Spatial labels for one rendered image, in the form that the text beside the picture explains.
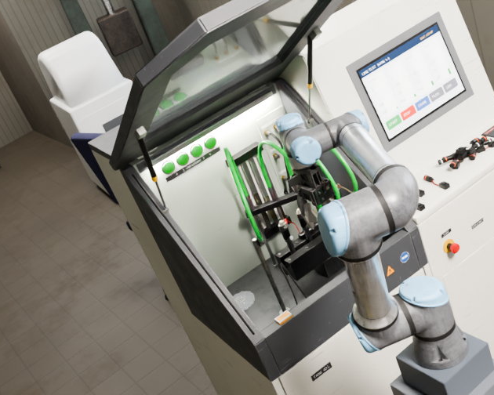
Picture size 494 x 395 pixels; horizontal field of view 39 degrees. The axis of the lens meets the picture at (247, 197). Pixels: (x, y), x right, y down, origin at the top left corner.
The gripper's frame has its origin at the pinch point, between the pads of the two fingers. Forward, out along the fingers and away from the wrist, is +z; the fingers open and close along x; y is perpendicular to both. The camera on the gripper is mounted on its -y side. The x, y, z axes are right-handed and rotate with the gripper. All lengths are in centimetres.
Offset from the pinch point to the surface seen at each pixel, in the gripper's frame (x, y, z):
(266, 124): 21, -56, -12
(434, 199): 47, -5, 23
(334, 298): -4.1, -2.4, 29.6
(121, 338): -47, -201, 120
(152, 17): 163, -500, 18
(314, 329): -14.6, -2.4, 35.2
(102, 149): -34, -73, -29
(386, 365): 6, -2, 68
